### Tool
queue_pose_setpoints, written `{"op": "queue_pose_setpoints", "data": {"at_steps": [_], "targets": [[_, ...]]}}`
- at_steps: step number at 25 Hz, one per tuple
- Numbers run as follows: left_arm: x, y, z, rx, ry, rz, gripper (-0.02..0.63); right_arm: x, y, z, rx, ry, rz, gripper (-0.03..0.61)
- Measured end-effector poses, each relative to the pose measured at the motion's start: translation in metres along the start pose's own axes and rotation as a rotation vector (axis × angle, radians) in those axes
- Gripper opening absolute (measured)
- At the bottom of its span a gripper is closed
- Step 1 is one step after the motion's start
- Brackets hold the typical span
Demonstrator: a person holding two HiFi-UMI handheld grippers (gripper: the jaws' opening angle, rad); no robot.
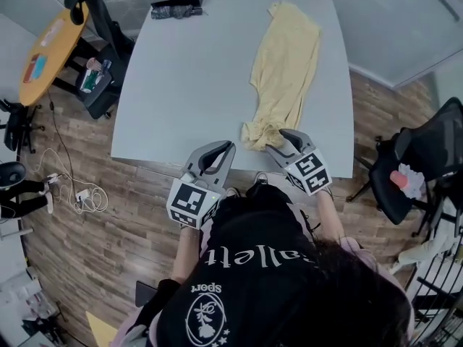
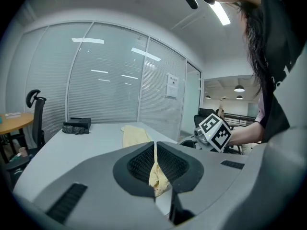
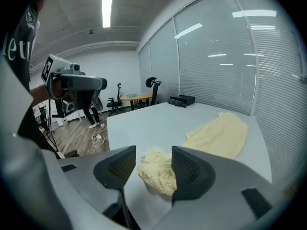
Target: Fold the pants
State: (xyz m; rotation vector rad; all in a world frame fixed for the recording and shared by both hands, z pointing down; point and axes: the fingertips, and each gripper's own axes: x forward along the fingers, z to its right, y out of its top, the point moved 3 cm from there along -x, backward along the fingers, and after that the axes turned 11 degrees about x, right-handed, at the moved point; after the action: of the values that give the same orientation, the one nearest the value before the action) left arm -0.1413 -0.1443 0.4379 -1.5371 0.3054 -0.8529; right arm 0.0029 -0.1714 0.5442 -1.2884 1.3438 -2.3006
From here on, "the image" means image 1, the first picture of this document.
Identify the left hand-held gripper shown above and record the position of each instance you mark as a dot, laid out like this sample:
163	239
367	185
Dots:
190	201

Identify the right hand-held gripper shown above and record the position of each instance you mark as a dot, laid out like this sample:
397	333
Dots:
309	172

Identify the yellow cloth garment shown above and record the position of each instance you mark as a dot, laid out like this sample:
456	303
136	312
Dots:
285	67

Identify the person's left forearm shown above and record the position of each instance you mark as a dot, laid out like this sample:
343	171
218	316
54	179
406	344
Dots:
186	255

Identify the person's right forearm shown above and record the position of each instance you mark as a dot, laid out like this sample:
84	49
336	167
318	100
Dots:
331	219

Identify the person's left shoe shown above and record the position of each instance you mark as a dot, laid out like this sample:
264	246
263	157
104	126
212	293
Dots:
231	192

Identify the person's shoe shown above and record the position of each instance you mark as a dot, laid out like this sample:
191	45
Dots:
261	178
231	192

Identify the person's right shoe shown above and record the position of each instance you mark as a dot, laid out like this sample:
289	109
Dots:
261	178

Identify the person's black printed shirt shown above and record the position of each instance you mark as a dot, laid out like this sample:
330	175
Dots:
253	237

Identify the pink cup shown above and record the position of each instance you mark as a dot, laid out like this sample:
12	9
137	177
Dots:
399	179

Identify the white crumpled cloth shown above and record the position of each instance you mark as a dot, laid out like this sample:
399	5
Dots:
414	179

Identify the black mesh office chair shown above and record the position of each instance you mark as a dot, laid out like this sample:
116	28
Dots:
427	146

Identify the black square stand base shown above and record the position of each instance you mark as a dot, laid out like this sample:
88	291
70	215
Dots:
144	293

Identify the green snack packet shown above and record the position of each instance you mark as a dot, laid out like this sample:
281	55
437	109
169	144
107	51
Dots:
89	81

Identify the brown paper cup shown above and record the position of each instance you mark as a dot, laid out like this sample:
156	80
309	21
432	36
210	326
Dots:
91	63

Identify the dark folded umbrella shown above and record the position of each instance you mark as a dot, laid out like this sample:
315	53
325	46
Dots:
173	12

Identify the white fabric bundle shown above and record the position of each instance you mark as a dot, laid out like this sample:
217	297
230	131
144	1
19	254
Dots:
427	251

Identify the black office chair with headrest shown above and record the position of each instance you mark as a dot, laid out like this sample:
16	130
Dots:
105	24

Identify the round wooden table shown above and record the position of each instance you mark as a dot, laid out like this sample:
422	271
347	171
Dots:
54	56

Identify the blue flat packet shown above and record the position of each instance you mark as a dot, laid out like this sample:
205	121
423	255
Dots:
41	66

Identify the yellow board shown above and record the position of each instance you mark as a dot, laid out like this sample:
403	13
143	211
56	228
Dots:
103	331

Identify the small black swivel chair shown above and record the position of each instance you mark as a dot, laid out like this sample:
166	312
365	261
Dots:
14	128

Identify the red flat packet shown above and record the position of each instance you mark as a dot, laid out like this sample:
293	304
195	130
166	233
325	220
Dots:
29	69

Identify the white paper sheet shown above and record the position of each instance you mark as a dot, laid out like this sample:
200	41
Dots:
52	33

